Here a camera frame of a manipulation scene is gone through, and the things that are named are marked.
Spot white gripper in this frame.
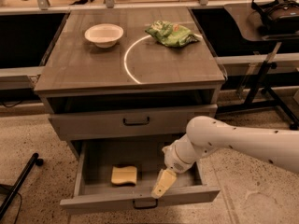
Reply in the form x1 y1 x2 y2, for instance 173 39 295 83
151 141 191 199

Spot yellow sponge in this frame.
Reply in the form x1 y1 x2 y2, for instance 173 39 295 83
111 166 137 185

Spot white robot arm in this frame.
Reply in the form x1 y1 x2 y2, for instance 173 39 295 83
151 116 299 199

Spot closed grey upper drawer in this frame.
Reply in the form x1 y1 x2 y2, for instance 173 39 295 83
49 105 218 141

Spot open grey lower drawer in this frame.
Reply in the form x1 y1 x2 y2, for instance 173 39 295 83
60 134 220 215

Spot grey drawer cabinet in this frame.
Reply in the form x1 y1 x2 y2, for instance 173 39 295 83
33 6 226 161

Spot black side table stand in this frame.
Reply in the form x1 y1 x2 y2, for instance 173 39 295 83
217 4 299 131

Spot green chip bag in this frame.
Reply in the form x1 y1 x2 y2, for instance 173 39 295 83
145 21 202 48

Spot black floor stand leg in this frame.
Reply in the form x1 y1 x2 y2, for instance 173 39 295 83
0 153 44 219

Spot white bowl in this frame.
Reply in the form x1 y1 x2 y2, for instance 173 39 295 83
84 23 123 49

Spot black headset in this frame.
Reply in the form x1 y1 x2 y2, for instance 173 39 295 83
251 0 299 34

